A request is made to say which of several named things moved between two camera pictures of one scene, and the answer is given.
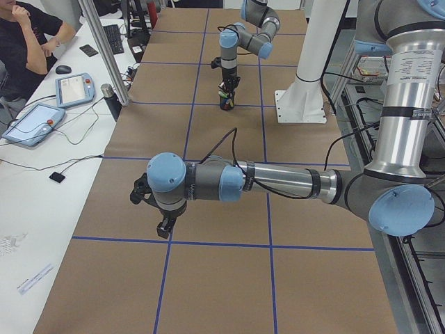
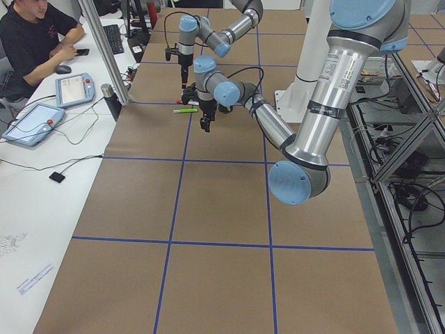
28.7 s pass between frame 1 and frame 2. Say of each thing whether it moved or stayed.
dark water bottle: stayed
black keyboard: stayed
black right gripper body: moved
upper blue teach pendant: stayed
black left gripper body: moved
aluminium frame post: stayed
